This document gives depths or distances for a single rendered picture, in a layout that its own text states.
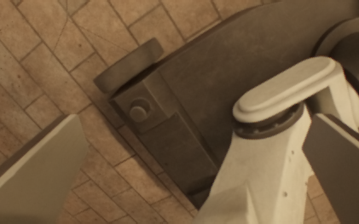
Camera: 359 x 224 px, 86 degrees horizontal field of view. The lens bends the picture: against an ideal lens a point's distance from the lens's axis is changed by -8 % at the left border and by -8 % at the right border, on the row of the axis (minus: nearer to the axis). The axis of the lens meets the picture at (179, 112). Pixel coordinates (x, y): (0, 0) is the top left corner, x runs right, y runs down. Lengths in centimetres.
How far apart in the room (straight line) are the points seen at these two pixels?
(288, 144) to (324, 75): 13
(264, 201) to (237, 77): 30
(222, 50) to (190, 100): 14
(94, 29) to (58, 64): 17
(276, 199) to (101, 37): 61
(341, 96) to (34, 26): 80
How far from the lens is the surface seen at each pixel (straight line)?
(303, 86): 40
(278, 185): 31
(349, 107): 44
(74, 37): 73
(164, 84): 49
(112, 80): 49
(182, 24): 65
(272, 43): 52
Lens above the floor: 65
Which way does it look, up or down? 66 degrees down
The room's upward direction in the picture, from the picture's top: 179 degrees counter-clockwise
